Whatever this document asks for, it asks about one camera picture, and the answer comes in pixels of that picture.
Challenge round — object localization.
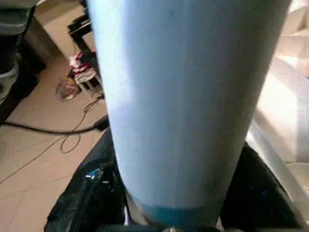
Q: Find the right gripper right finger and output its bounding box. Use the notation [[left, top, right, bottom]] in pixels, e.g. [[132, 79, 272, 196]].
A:
[[219, 142, 300, 232]]

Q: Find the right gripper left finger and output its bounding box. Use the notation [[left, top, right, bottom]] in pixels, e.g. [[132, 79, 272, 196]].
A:
[[45, 129, 129, 232]]

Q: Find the white plastic table top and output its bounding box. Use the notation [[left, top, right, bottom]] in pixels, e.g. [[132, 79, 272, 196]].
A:
[[241, 0, 309, 213]]

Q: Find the white plastic table leg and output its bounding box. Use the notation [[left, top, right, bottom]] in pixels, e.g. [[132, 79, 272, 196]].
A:
[[86, 0, 294, 227]]

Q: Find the clear plastic bag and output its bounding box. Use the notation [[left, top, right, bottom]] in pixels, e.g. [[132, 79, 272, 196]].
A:
[[56, 77, 80, 100]]

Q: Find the small white stool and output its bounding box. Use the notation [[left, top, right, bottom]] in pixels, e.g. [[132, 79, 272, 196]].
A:
[[74, 72, 102, 91]]

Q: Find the red white cloth pile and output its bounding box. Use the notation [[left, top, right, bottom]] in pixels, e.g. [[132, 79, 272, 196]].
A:
[[69, 52, 97, 80]]

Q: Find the dark bulky furniture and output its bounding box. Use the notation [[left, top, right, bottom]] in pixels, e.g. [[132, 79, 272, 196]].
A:
[[0, 0, 47, 124]]

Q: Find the black low stand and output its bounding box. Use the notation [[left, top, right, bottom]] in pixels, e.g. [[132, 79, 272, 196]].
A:
[[67, 16, 97, 57]]

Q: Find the thin black floor cable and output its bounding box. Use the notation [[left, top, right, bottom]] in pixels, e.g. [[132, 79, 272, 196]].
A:
[[0, 95, 105, 184]]

